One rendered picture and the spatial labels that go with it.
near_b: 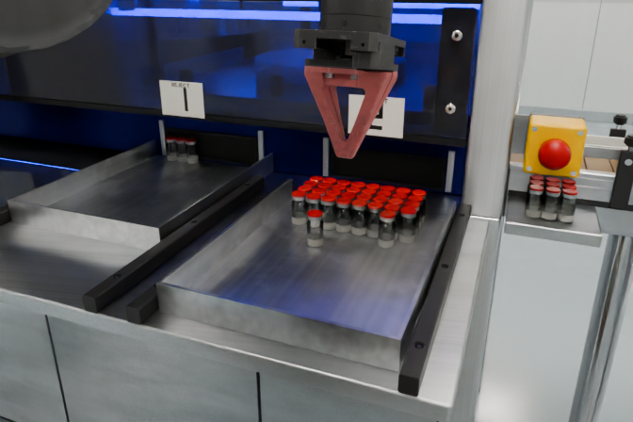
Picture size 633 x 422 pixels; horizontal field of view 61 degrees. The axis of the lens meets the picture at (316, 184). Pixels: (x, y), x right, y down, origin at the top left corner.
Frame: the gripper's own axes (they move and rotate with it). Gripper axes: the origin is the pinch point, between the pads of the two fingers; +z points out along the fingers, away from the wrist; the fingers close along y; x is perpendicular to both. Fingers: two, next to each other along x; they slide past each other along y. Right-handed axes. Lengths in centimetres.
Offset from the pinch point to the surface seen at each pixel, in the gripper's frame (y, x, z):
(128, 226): 11.9, 32.4, 15.5
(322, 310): 7.5, 3.5, 18.8
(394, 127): 36.0, 3.9, 1.7
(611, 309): 56, -32, 31
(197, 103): 36, 38, 1
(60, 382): 48, 84, 74
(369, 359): 1.1, -3.5, 19.3
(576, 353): 150, -43, 85
